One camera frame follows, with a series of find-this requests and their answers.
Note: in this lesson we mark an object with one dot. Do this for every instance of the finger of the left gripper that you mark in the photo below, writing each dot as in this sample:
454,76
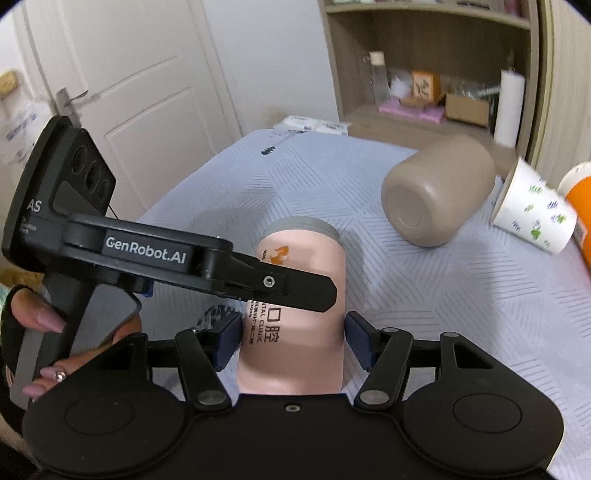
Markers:
246,278

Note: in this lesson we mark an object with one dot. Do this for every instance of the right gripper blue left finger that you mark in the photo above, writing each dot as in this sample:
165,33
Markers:
221,341

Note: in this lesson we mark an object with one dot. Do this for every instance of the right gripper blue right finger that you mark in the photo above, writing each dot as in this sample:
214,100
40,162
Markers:
366,341

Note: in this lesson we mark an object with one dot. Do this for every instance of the pink cup with grey rim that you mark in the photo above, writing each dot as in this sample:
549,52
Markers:
293,341

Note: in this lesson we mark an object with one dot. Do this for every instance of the beige matte cup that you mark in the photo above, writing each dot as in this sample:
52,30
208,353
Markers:
428,197

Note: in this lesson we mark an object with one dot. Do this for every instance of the white floral paper cup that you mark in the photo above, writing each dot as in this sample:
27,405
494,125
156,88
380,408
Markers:
529,209

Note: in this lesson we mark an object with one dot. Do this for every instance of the orange paper cup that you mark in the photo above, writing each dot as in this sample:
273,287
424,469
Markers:
575,187

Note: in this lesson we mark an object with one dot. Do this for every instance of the left hand with pink nails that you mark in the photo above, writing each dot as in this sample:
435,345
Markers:
44,332

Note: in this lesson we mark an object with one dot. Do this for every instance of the white plastic bag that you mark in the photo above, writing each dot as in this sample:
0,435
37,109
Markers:
23,119

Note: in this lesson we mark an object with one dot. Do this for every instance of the white tissue pack stack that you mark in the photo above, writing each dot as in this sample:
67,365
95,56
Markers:
308,124

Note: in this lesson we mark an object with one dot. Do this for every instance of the white door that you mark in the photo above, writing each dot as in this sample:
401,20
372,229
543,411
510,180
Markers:
157,106

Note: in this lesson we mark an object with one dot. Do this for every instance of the light blue quilted mattress cover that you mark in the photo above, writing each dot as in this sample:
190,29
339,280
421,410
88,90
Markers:
527,308

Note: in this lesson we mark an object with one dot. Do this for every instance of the pink flat package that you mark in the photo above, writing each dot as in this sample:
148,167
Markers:
431,114

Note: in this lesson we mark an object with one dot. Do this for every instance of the clear bottle with cork cap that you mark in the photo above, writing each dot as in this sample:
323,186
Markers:
380,81

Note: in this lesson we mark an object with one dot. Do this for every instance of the small cardboard box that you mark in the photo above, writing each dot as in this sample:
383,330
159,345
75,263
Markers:
468,110

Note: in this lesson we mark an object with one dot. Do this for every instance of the wooden bookshelf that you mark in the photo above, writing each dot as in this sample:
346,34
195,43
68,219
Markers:
461,43

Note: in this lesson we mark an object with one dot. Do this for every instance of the orange floral box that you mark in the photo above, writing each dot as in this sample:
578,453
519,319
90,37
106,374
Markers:
426,85

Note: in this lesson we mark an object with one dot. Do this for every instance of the white paper towel roll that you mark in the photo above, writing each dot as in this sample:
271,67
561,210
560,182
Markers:
511,99

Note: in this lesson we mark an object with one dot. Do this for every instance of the silver door handle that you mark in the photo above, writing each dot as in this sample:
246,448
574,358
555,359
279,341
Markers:
65,105

